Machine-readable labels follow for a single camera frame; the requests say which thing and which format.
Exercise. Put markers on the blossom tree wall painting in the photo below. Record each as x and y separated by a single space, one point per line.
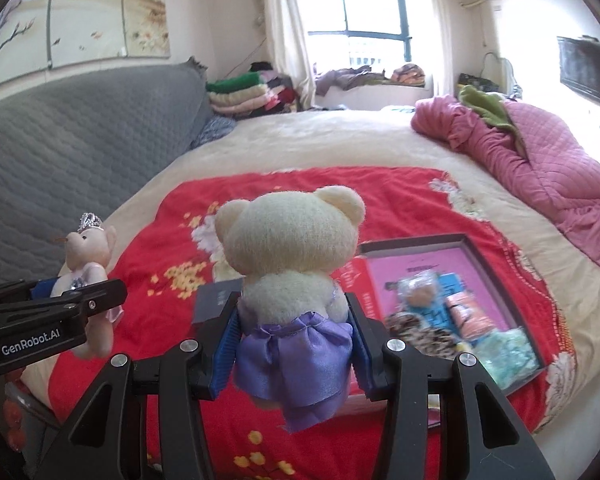
80 10

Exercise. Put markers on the window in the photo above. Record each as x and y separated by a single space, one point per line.
370 5

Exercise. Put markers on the colourful folded cloth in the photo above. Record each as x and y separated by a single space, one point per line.
407 74

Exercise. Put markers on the leopard print cloth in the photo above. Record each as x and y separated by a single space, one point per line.
420 332

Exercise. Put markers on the white curtain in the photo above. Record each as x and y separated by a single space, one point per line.
437 25
285 35

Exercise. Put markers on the white window bench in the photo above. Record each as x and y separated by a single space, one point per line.
375 97

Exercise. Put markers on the black wall television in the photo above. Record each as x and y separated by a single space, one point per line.
590 70

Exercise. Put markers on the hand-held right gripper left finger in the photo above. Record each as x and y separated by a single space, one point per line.
224 355

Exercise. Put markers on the yellow cartoon snack packet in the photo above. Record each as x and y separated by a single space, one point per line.
462 348

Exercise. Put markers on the red floral blanket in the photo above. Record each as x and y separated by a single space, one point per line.
150 240

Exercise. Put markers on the pink quilt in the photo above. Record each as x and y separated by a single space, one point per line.
555 170

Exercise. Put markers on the stack of folded clothes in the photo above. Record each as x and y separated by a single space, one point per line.
245 95

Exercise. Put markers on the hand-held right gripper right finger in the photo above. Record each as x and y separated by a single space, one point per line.
366 360

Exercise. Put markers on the grey quilted headboard cover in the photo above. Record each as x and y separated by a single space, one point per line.
80 150

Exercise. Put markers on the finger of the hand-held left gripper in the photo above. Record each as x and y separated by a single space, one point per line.
100 297
42 289

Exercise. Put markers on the blue patterned cloth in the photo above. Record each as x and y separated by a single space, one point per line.
215 130

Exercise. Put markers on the green cloth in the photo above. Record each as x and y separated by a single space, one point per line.
485 110

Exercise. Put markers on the grey box tray pink inside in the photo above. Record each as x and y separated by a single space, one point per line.
430 260

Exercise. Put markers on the teal tissue pack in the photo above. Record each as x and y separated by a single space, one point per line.
507 345
505 372

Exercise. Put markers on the peach pink soft pack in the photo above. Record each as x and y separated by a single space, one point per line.
467 320

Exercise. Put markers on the dark patterned bag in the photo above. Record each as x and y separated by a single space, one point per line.
477 82

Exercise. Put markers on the grey purple clothes pile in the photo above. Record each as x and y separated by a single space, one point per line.
347 80

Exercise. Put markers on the clear bag with beige item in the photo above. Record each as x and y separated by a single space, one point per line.
420 292

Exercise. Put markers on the white metal rack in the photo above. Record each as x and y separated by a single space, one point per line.
510 72

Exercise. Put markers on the cream teddy bear purple dress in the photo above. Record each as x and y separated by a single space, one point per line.
285 240

